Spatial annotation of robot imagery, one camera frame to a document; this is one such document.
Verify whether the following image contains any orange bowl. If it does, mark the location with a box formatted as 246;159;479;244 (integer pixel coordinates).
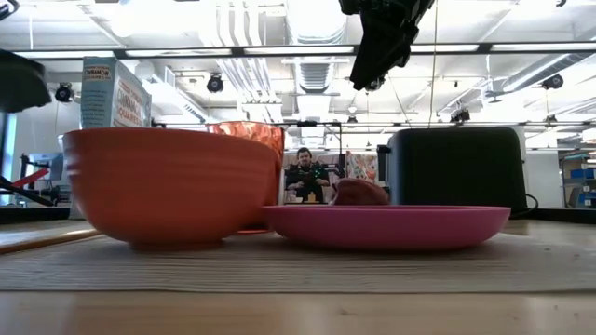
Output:
62;127;280;252

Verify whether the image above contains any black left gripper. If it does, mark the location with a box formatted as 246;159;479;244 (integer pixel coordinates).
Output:
0;48;55;208

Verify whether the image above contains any shelf with blue bins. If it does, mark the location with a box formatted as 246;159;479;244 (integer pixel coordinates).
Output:
561;153;596;208

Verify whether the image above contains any pink plate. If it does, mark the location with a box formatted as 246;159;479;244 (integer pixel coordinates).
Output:
263;204;512;252

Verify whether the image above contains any gold spoon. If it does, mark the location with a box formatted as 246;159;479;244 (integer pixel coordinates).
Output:
0;227;102;256

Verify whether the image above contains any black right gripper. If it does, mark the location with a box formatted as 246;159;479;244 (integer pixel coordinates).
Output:
338;0;437;92

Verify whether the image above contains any black toaster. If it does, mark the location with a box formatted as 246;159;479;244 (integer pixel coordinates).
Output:
376;127;530;216

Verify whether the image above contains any black toaster cord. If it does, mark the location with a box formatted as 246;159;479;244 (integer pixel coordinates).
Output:
509;193;540;220

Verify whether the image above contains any grey woven placemat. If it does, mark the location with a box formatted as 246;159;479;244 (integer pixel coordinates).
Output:
0;231;596;294

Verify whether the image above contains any orange glass tumbler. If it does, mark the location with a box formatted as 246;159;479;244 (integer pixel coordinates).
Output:
207;120;285;235

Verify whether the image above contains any small computer monitor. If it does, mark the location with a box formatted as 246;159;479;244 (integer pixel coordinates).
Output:
27;152;65;181

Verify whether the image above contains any red apple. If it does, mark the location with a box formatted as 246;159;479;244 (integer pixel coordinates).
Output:
329;178;391;207

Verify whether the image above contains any person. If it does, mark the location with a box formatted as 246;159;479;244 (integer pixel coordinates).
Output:
284;147;332;205

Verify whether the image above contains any cinnamon cereal box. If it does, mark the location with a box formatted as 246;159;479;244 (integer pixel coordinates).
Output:
79;56;154;130

